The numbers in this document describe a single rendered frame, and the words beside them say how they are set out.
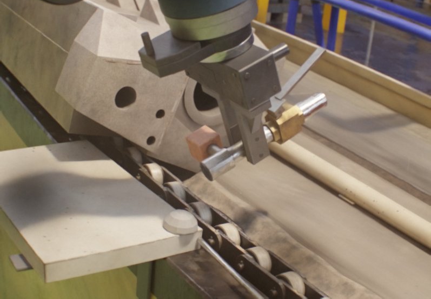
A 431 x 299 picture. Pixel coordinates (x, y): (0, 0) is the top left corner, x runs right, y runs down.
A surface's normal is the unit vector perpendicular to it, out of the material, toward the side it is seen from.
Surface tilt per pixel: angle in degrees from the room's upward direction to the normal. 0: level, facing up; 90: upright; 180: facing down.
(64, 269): 90
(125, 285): 90
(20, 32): 80
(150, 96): 90
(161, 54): 25
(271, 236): 52
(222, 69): 115
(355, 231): 0
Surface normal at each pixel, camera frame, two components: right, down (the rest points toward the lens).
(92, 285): -0.82, 0.09
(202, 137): -0.23, -0.81
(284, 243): -0.55, -0.58
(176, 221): -0.26, -0.37
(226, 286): 0.13, -0.93
